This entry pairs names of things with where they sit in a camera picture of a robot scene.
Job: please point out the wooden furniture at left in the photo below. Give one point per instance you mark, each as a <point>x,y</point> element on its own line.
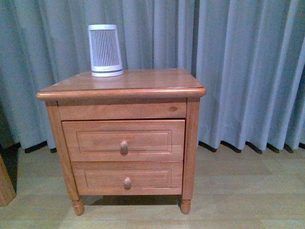
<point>7,192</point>

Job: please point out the drawer wooden knob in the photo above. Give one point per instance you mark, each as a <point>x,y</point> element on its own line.
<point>124,148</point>
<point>127,183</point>

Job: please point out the wooden nightstand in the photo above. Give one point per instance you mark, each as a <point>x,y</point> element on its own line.
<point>154,94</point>

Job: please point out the grey curtain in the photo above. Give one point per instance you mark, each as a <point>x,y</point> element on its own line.
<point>248,54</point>

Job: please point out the white ribbed cylindrical device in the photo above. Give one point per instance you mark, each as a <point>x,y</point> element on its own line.
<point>105,54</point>

